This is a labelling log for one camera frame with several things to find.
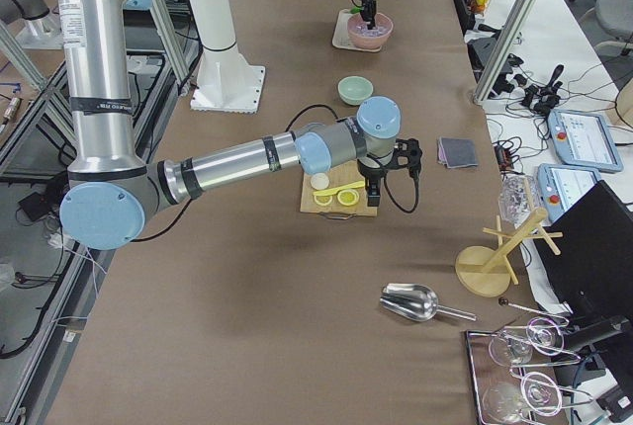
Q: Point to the clear ice cubes pile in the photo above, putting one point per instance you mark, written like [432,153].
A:
[360,29]

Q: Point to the pink bowl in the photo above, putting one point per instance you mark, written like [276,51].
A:
[380,19]

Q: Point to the green ceramic bowl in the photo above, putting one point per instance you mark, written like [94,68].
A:
[354,90]

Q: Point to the metal ice scoop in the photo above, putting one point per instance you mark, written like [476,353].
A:
[417,302]

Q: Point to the clear plastic ice box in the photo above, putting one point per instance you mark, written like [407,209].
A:
[518,197]

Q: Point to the yellow lemon slice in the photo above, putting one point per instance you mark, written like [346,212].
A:
[323,201]
[348,198]

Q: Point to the cream rabbit tray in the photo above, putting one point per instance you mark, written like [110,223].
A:
[340,38]

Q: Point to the yellow plastic knife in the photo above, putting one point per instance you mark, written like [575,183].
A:
[334,190]

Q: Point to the grey folded cloth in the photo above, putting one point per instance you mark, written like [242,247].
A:
[456,152]

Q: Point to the wooden cup stand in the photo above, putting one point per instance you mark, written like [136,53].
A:
[487,272]

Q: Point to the lower teach pendant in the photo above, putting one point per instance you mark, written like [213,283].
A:
[561,186]

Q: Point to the teach pendant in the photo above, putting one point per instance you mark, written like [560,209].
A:
[584,139]
[561,186]

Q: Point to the upper teach pendant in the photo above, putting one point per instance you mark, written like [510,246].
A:
[584,139]

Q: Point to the upper wine glass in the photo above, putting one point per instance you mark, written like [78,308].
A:
[514,346]

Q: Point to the wine glass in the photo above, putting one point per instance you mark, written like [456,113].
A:
[514,346]
[535,395]

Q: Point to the black monitor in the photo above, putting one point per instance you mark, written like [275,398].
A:
[593,272]

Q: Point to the metal glass rack tray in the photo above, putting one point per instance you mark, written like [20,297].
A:
[484,372]

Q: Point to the lower wine glass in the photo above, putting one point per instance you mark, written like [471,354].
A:
[535,395]

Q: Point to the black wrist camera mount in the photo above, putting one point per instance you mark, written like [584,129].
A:
[407,154]

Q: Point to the metal cutting board handle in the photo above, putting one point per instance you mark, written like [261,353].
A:
[337,215]

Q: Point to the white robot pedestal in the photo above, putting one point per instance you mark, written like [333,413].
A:
[226,82]

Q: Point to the aluminium frame post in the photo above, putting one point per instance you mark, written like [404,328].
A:
[516,18]

